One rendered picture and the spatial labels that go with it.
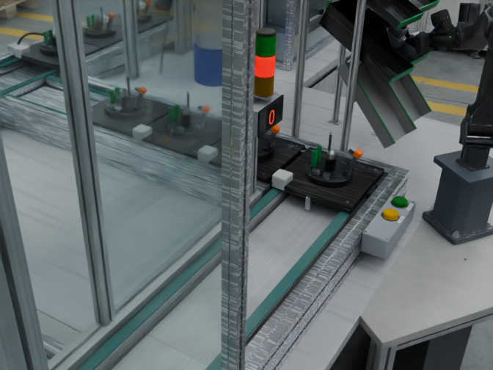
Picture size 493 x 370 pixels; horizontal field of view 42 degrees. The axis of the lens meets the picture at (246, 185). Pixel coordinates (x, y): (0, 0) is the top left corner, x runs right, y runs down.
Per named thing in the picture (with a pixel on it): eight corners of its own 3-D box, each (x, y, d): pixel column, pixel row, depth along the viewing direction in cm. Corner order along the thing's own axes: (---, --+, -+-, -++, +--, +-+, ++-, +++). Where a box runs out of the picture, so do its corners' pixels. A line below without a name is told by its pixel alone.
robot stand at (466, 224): (496, 233, 177) (513, 172, 166) (453, 245, 172) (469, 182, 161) (461, 206, 188) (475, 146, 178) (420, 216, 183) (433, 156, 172)
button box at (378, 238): (412, 219, 175) (417, 200, 171) (385, 260, 159) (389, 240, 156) (388, 211, 178) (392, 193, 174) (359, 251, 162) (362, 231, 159)
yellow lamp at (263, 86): (276, 92, 157) (278, 73, 154) (267, 98, 153) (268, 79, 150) (259, 86, 159) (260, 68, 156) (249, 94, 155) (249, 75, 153)
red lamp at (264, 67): (278, 73, 154) (279, 53, 151) (268, 79, 150) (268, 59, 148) (260, 67, 156) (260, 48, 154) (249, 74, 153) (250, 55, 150)
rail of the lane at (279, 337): (404, 199, 191) (410, 167, 185) (252, 407, 126) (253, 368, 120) (386, 193, 193) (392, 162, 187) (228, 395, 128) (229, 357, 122)
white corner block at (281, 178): (293, 184, 179) (293, 172, 177) (285, 191, 176) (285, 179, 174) (278, 180, 181) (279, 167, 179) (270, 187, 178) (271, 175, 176)
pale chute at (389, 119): (406, 133, 199) (417, 128, 195) (384, 149, 190) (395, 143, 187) (359, 56, 199) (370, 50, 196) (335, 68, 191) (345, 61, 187)
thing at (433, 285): (659, 258, 174) (663, 250, 173) (380, 352, 143) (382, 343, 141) (484, 144, 228) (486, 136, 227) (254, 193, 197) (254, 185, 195)
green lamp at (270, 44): (279, 53, 151) (280, 32, 149) (268, 59, 148) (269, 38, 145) (260, 48, 154) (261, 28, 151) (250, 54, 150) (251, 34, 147)
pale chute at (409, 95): (421, 116, 210) (432, 110, 206) (401, 129, 201) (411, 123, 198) (377, 43, 210) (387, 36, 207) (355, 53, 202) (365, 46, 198)
